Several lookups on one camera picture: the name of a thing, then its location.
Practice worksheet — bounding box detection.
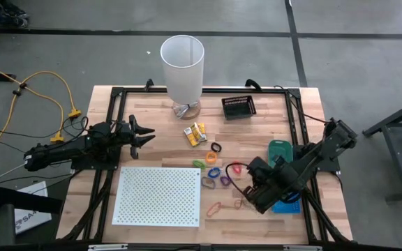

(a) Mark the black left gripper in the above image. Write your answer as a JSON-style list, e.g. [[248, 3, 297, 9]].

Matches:
[[112, 114, 156, 160]]

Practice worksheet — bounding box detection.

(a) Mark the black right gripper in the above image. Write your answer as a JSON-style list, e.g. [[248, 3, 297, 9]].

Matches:
[[243, 169, 299, 215]]

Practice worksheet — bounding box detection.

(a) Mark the orange rubber band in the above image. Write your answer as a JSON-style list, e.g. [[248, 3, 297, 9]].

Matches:
[[205, 201, 223, 218]]

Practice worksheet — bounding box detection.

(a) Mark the blue perforated plastic tray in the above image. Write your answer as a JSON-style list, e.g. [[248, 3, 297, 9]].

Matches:
[[271, 190, 303, 215]]

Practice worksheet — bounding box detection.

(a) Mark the teal plastic bin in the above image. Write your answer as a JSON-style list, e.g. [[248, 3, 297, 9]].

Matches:
[[267, 139, 295, 169]]

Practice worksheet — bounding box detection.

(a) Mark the white perforated metal shelf riser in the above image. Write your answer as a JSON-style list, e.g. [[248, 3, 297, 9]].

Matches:
[[112, 166, 202, 228]]

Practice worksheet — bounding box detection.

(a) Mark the white cylinder shade table lamp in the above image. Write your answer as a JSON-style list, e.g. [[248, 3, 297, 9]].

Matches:
[[159, 34, 206, 121]]

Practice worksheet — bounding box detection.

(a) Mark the black mesh basket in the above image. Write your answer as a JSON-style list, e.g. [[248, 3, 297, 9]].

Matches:
[[221, 95, 258, 121]]

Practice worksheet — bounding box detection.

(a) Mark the white printed box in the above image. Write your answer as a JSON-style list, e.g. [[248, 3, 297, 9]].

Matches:
[[13, 181, 53, 236]]

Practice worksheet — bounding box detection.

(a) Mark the black metal stand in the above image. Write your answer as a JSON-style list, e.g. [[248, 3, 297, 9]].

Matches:
[[362, 94, 402, 204]]

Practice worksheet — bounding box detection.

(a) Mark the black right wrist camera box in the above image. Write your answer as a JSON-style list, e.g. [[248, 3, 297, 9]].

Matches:
[[246, 155, 276, 179]]

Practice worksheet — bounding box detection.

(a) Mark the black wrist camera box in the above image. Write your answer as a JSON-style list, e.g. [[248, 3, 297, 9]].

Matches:
[[89, 121, 114, 139], [246, 155, 276, 179]]

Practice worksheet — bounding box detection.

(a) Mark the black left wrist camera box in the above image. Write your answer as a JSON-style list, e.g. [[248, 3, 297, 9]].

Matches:
[[89, 121, 114, 139]]

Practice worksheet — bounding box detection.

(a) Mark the white bundled lamp cord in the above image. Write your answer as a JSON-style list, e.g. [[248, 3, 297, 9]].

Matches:
[[173, 100, 200, 119]]

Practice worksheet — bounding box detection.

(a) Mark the yellow extension cord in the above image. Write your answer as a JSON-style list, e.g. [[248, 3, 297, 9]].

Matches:
[[0, 89, 66, 144], [0, 59, 82, 119]]

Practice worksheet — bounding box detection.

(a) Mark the black aluminium table frame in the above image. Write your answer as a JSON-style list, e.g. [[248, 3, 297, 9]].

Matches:
[[61, 78, 354, 245]]

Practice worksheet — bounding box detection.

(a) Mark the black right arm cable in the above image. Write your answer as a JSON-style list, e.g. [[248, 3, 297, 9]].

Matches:
[[274, 84, 329, 125]]

